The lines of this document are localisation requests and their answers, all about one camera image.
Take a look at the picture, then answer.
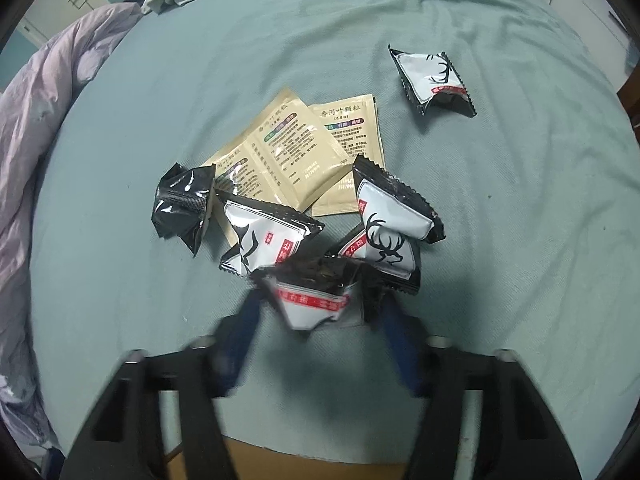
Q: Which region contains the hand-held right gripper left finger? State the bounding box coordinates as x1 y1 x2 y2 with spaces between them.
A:
59 295 263 480

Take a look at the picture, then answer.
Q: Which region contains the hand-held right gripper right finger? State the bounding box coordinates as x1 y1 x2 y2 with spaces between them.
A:
377 292 583 480

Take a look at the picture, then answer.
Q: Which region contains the deer print snack packet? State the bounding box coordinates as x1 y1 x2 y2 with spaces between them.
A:
252 257 373 333
325 225 422 296
388 45 477 119
351 155 446 246
217 191 326 278

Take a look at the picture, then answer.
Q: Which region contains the brown cardboard box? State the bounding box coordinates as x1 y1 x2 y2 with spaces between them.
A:
165 435 411 480

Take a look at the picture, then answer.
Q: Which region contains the shiny black snack packet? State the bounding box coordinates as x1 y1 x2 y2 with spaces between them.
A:
152 162 217 259

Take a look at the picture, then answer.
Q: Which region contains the purple quilt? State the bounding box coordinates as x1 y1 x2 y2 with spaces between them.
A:
0 2 146 466

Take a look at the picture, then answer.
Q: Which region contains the white door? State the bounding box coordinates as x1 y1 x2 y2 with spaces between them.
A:
17 0 112 51

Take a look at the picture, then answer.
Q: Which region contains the white cabinet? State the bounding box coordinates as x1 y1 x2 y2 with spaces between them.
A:
510 0 633 81

